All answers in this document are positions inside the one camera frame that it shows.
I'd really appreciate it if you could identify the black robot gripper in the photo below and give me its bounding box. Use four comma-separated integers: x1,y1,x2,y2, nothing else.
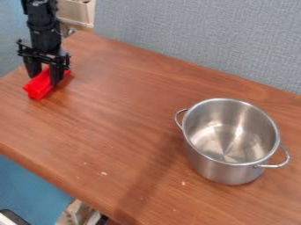
16,0,69,86

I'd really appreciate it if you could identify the red rectangular block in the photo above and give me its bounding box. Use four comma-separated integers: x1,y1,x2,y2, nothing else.
23,66,72,100

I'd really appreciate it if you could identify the black and white object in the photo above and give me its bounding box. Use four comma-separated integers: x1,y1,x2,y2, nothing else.
0,209,31,225

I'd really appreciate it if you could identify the stainless steel pot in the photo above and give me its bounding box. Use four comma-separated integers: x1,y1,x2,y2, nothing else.
174,98,290,185

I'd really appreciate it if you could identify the wooden table leg frame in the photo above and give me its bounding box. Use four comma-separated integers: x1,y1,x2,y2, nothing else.
55,200,101,225

